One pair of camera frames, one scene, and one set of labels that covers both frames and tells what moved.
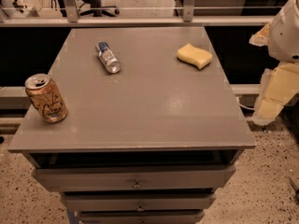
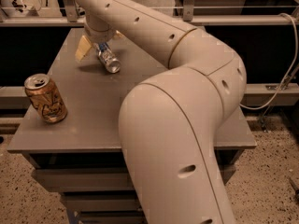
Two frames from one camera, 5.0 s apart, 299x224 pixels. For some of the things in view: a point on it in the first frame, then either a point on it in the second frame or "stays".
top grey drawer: (163, 177) stays
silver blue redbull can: (108, 57) stays
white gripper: (285, 36) to (99, 35)
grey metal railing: (189, 19) stays
